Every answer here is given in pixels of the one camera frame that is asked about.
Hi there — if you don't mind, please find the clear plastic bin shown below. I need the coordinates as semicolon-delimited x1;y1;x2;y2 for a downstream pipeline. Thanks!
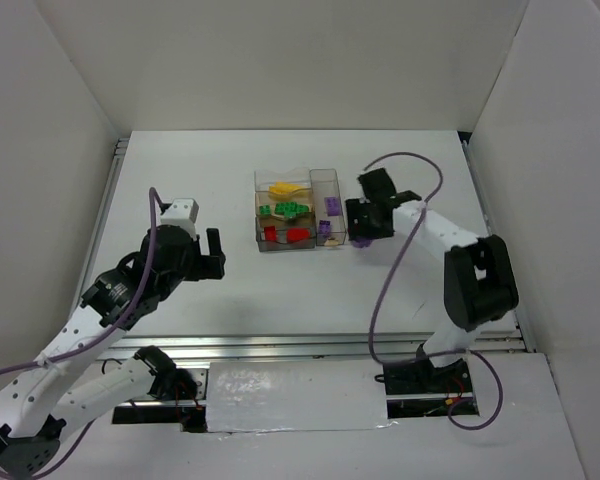
254;168;311;199

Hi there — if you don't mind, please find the aluminium table frame rail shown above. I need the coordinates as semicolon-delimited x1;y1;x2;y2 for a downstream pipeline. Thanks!
79;130;537;355

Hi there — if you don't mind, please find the yellow curved lego piece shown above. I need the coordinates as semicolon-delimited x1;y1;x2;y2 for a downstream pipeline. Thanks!
290;186;311;195

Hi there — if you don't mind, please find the red arch lego brick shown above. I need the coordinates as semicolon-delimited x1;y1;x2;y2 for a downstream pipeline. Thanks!
263;226;277;243

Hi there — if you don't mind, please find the green lego plate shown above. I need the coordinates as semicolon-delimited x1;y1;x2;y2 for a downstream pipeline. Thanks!
274;201;298;216

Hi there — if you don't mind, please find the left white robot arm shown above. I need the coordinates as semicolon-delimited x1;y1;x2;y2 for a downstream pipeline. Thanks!
0;225;226;479

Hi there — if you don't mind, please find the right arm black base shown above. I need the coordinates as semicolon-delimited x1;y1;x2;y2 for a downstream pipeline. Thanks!
374;360;473;401

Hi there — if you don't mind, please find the purple arch lego brick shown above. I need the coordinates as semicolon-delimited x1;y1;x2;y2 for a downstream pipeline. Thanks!
318;220;332;242

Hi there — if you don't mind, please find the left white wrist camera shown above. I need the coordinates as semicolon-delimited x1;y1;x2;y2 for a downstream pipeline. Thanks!
160;198;199;240

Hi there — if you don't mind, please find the purple square lego brick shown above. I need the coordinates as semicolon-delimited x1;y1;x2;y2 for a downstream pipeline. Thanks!
324;196;342;217

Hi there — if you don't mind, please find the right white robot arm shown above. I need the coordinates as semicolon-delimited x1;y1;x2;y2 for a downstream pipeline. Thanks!
345;168;519;370

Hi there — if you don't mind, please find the dark grey plastic bin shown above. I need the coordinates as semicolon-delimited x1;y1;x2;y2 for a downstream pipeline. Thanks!
255;218;317;253

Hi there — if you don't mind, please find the yellow lego plate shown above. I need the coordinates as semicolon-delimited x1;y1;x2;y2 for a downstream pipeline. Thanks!
268;182;300;197

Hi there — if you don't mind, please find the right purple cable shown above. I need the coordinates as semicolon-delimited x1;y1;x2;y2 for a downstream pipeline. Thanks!
363;151;505;431

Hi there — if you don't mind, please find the white tape covered panel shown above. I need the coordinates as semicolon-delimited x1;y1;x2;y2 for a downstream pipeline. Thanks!
206;360;389;433

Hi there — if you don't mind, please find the purple flower lego piece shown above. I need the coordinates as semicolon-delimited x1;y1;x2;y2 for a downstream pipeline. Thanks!
351;238;372;249

